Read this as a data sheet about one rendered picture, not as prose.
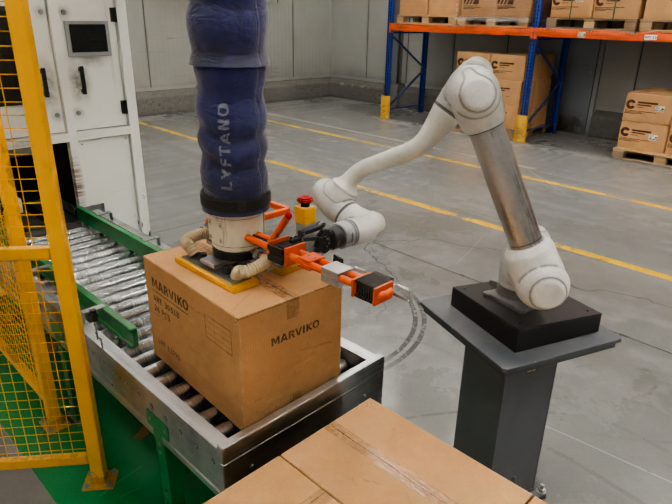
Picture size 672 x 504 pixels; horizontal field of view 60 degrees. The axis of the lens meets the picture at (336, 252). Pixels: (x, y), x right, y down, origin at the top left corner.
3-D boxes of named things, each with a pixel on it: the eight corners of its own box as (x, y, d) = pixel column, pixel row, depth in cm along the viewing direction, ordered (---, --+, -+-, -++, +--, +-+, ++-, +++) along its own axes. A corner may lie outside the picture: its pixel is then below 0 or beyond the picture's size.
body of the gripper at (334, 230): (345, 227, 185) (324, 233, 179) (344, 251, 188) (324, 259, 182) (329, 221, 190) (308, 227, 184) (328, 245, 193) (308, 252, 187)
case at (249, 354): (154, 353, 219) (142, 255, 204) (243, 319, 244) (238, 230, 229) (244, 433, 178) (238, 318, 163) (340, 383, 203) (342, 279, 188)
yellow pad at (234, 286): (174, 262, 199) (173, 248, 197) (199, 254, 205) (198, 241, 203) (233, 295, 177) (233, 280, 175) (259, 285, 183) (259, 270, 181)
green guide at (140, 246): (77, 219, 354) (75, 205, 350) (94, 215, 361) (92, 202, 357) (233, 310, 250) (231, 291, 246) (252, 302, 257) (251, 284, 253)
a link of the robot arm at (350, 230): (358, 249, 192) (345, 253, 188) (338, 241, 197) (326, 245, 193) (359, 223, 188) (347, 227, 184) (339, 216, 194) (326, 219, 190)
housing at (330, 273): (319, 281, 163) (319, 266, 162) (336, 274, 168) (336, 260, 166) (337, 289, 159) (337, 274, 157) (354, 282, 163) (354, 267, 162)
